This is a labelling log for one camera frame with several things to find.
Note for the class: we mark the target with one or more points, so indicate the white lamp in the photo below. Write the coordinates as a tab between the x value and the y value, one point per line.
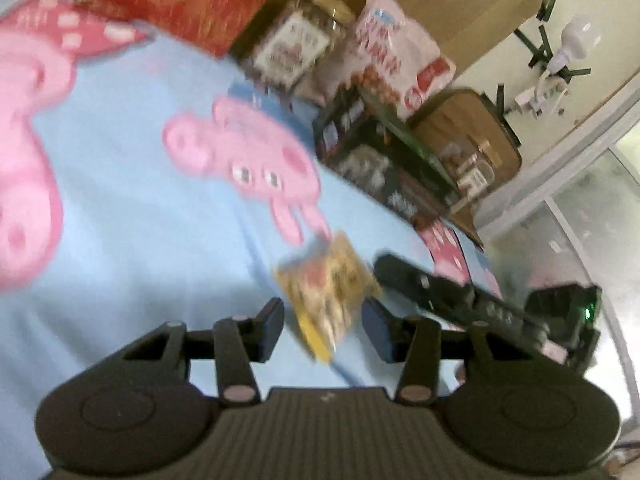
572	40

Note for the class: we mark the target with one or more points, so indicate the brown cardboard box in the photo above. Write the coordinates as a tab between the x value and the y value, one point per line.
450	5

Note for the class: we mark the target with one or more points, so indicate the large pink snack bag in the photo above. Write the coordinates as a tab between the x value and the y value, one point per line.
395	55

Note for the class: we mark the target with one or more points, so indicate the yellow-edged clear cracker packet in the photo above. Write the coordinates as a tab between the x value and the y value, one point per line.
330	290

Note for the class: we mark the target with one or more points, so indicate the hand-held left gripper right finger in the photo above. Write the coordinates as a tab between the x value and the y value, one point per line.
380	331

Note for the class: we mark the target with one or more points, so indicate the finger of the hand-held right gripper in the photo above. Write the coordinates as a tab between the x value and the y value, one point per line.
420	280

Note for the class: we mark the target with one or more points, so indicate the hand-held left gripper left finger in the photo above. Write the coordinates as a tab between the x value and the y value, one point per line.
270	326

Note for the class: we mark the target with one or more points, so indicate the gold-lidded nut jar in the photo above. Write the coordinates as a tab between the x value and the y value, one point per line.
295	45
470	170

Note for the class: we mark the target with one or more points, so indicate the blue pig-print blanket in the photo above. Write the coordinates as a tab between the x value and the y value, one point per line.
125	185

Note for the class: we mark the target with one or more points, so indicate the glass door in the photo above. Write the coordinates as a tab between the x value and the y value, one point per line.
590	200

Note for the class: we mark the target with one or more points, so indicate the black cardboard box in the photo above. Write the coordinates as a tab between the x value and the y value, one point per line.
395	170

